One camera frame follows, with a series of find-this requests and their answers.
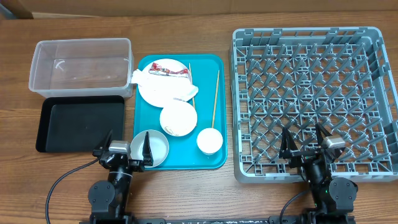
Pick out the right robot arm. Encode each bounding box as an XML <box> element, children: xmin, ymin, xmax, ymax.
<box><xmin>279</xmin><ymin>123</ymin><xmax>358</xmax><ymax>224</ymax></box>

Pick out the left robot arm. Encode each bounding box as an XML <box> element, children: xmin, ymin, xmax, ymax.
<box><xmin>88</xmin><ymin>131</ymin><xmax>154</xmax><ymax>224</ymax></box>

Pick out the wooden chopstick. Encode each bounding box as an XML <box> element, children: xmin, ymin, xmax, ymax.
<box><xmin>188</xmin><ymin>62</ymin><xmax>197</xmax><ymax>110</ymax></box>
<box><xmin>211</xmin><ymin>70</ymin><xmax>220</xmax><ymax>128</ymax></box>

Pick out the white napkin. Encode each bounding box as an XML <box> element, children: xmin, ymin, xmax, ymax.
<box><xmin>131</xmin><ymin>70</ymin><xmax>198</xmax><ymax>101</ymax></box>

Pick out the white bowl with food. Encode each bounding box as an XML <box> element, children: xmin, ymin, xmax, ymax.
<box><xmin>160</xmin><ymin>100</ymin><xmax>198</xmax><ymax>137</ymax></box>

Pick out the red snack wrapper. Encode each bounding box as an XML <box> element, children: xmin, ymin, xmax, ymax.
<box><xmin>149</xmin><ymin>62</ymin><xmax>188</xmax><ymax>78</ymax></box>

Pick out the teal serving tray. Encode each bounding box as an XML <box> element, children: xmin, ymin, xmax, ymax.
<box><xmin>137</xmin><ymin>54</ymin><xmax>228</xmax><ymax>170</ymax></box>

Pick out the grey shallow bowl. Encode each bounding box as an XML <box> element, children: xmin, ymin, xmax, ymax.
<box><xmin>130</xmin><ymin>129</ymin><xmax>169</xmax><ymax>168</ymax></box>

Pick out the clear plastic waste bin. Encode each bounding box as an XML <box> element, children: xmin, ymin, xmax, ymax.
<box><xmin>29</xmin><ymin>38</ymin><xmax>134</xmax><ymax>98</ymax></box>

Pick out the grey dishwasher rack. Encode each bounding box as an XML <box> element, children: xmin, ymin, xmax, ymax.
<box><xmin>230</xmin><ymin>27</ymin><xmax>397</xmax><ymax>184</ymax></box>

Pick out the black rectangular tray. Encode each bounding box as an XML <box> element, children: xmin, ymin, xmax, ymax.
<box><xmin>35</xmin><ymin>96</ymin><xmax>125</xmax><ymax>153</ymax></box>

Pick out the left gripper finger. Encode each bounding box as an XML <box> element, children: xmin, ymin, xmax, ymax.
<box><xmin>95</xmin><ymin>129</ymin><xmax>113</xmax><ymax>150</ymax></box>
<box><xmin>142</xmin><ymin>131</ymin><xmax>154</xmax><ymax>166</ymax></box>

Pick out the large white plate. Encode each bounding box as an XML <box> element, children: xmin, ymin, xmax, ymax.
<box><xmin>137</xmin><ymin>58</ymin><xmax>198</xmax><ymax>108</ymax></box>

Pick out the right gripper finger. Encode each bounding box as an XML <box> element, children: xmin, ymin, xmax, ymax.
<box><xmin>279</xmin><ymin>127</ymin><xmax>298</xmax><ymax>152</ymax></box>
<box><xmin>315</xmin><ymin>123</ymin><xmax>332</xmax><ymax>145</ymax></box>

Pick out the small white cup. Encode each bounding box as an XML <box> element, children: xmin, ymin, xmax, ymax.
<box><xmin>197</xmin><ymin>128</ymin><xmax>223</xmax><ymax>155</ymax></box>

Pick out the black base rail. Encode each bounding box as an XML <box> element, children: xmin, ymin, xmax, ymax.
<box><xmin>79</xmin><ymin>215</ymin><xmax>356</xmax><ymax>224</ymax></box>

